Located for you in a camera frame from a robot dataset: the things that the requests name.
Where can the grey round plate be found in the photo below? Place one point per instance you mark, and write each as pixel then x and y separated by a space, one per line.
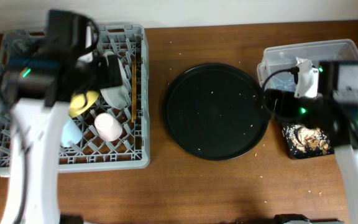
pixel 116 95

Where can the pink plastic cup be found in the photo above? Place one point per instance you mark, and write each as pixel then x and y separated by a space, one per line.
pixel 108 127

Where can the round black serving tray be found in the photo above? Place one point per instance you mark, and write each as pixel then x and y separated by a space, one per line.
pixel 214 111

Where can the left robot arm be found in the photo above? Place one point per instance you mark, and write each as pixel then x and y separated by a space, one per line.
pixel 37 87

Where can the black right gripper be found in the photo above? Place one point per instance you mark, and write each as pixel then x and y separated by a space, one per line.
pixel 285 98

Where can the grey plastic dishwasher rack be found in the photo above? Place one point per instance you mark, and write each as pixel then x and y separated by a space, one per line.
pixel 132 149

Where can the black rectangular waste tray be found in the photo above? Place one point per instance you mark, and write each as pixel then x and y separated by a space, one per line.
pixel 294 149

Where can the yellow plastic bowl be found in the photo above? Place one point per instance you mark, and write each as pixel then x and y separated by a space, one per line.
pixel 82 102

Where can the food scraps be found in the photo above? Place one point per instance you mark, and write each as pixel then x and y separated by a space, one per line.
pixel 309 140

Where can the clear plastic waste bin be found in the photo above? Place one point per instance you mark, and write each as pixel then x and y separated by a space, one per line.
pixel 278 68

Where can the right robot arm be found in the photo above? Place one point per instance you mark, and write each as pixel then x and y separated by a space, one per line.
pixel 326 97

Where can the light blue plastic cup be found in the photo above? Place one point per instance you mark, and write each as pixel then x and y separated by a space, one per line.
pixel 71 133

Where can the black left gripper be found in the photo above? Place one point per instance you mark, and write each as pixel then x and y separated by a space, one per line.
pixel 105 76

